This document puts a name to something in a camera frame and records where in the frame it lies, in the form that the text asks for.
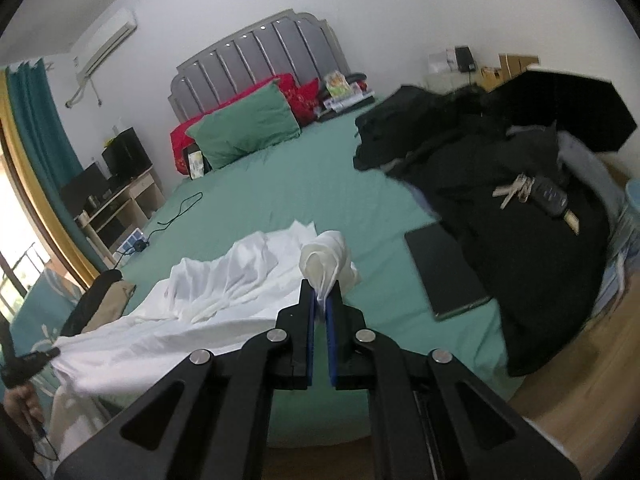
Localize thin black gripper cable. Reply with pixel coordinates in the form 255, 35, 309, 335
29, 417, 60, 462

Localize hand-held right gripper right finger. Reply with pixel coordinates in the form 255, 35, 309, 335
325, 280, 583, 480

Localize black monitor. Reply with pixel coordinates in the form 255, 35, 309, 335
60, 162, 111, 216

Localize black charger with cable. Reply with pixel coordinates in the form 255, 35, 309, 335
115, 191, 203, 261

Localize stack of books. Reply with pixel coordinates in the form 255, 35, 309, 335
317, 74, 376, 121

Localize black umbrella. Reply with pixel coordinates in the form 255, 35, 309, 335
492, 69, 638, 153

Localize black car key fob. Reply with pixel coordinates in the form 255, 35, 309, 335
530, 176, 581, 233

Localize colourful snack packet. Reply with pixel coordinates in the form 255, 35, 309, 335
324, 72, 351, 98

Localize white air conditioner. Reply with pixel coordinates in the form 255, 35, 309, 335
70, 7, 138, 81

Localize bunch of metal keys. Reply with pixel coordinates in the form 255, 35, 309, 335
492, 174, 535, 211

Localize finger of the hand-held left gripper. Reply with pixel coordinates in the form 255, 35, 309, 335
17, 349, 62, 372

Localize white box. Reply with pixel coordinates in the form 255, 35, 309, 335
428, 50, 458, 75

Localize large red pillow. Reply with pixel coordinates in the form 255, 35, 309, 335
170, 74, 301, 177

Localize white nightstand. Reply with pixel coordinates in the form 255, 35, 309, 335
425, 67, 481, 91

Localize cardboard boxes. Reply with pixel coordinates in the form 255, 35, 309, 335
480, 52, 541, 92

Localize green pillow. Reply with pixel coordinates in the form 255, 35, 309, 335
186, 81, 302, 170

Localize small black device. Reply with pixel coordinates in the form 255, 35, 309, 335
454, 46, 477, 73

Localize light wooden desk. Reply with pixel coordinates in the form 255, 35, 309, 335
75, 167, 166, 268

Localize black long coat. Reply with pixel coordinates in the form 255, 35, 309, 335
400, 125, 611, 378

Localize person's pale clothing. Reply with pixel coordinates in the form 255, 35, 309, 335
47, 387, 108, 466

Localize teal curtain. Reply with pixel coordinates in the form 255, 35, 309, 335
6, 60, 108, 273

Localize black crumpled jacket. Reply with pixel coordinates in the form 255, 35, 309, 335
352, 85, 566, 181

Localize person's left hand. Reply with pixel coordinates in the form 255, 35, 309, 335
2, 387, 46, 441

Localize grey padded headboard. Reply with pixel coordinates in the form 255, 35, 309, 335
167, 9, 351, 128

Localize black computer tower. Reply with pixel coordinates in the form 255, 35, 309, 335
101, 127, 153, 181

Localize beige folded garment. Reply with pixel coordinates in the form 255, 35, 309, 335
82, 281, 137, 333

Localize balcony railing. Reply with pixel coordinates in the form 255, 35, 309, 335
0, 242, 51, 301

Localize small red pillow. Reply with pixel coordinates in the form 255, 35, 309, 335
292, 78, 323, 123

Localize white hooded shirt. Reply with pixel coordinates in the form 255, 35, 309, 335
50, 219, 363, 401

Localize white air conditioner hose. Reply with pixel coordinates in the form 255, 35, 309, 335
65, 77, 102, 108

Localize white power strip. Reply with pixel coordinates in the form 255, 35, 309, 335
114, 228, 146, 256

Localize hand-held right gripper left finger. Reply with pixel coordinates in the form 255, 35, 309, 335
54, 280, 317, 480

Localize dark tablet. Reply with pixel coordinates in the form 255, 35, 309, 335
404, 222, 493, 322

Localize yellow curtain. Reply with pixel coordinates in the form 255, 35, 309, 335
0, 67, 101, 286

